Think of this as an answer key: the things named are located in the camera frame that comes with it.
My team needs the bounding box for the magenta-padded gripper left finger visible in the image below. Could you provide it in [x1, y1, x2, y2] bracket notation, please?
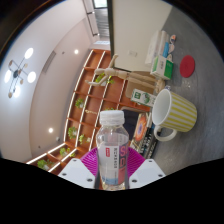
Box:
[58, 147, 101, 190]

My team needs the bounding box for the window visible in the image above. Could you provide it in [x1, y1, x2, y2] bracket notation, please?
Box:
[93, 0, 108, 9]

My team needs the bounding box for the small green white box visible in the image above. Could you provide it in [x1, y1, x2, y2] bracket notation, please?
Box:
[149, 54, 175, 81]

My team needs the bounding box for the clear plastic water bottle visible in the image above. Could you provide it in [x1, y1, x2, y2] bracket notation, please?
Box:
[95, 109, 130, 192]

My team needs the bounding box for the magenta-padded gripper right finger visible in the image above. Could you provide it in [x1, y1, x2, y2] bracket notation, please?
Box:
[124, 146, 167, 190]

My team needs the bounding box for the yellow striped white mug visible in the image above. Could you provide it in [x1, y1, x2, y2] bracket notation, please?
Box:
[151, 88, 198, 142]

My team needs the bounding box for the branched ceiling lamp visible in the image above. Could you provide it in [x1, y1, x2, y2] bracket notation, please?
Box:
[3, 47, 38, 99]

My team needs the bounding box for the grey curtain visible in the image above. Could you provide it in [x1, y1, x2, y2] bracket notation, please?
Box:
[94, 7, 111, 38]

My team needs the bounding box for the wooden wall shelf unit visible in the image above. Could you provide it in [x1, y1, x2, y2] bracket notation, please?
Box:
[25, 49, 158, 176]

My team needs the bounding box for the red round coaster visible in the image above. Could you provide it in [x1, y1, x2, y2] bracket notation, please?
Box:
[179, 54, 196, 79]

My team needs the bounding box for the stack of white boxes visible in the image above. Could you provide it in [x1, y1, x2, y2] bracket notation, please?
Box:
[144, 30, 171, 66]

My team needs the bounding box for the green white drink carton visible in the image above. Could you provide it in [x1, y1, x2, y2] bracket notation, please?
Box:
[130, 88, 157, 108]

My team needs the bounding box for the tan chair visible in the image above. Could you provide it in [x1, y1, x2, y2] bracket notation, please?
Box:
[124, 71, 158, 101]

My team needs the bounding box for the thick black book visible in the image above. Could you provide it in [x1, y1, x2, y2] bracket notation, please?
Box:
[129, 126, 160, 158]

